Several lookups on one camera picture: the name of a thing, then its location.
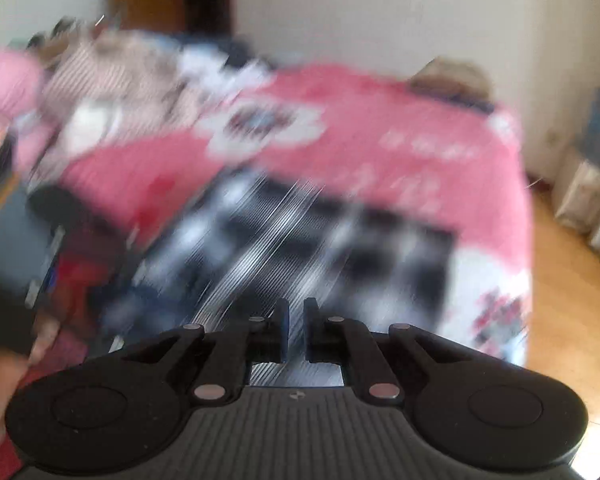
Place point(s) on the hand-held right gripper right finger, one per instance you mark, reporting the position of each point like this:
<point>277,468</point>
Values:
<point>311,332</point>

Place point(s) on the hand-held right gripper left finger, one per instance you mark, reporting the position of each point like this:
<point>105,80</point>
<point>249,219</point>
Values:
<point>282,332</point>

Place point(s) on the black white plaid shirt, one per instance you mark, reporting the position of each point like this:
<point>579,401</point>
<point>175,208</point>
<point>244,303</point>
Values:
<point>305,250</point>

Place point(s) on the folded blue clothes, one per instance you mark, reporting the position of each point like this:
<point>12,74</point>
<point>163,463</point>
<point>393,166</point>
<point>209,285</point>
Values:
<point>465,104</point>

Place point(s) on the person's left hand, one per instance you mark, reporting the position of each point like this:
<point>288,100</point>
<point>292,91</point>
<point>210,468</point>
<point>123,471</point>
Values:
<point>0,385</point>

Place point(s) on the pink floral blanket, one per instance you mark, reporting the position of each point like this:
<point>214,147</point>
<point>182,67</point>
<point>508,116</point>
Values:
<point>380,130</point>

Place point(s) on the white garment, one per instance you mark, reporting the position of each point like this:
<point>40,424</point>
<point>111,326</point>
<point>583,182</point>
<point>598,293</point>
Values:
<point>215,67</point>

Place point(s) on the dark grey garment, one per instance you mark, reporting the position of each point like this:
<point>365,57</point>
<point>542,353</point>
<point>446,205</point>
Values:
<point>240,50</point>

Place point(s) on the folded beige cloth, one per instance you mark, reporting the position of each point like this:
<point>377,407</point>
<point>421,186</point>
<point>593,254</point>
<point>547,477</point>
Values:
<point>450,77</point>

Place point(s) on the white water dispenser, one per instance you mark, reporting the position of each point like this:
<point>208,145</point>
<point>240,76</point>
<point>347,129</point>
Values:
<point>590,210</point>

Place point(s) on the wall socket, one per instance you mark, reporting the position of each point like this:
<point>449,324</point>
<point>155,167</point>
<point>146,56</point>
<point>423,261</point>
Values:
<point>552,139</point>

